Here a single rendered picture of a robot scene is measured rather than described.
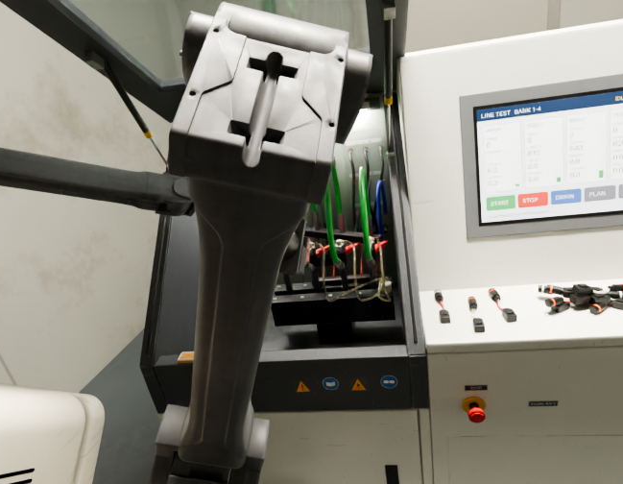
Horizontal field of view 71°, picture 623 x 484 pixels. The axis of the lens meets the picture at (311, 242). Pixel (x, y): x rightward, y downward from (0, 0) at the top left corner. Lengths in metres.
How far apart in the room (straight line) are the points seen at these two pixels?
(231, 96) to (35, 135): 2.56
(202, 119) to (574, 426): 1.14
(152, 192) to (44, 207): 1.93
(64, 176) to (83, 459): 0.48
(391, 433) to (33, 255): 2.07
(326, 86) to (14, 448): 0.38
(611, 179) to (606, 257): 0.19
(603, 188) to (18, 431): 1.18
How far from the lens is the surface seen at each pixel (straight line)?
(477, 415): 1.11
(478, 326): 1.04
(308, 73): 0.24
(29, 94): 2.80
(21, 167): 0.85
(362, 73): 0.27
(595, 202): 1.25
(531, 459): 1.30
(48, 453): 0.49
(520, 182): 1.18
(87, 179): 0.84
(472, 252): 1.18
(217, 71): 0.24
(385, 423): 1.17
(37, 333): 2.74
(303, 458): 1.29
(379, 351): 1.04
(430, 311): 1.11
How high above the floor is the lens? 1.60
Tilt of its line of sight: 24 degrees down
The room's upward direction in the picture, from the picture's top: 9 degrees counter-clockwise
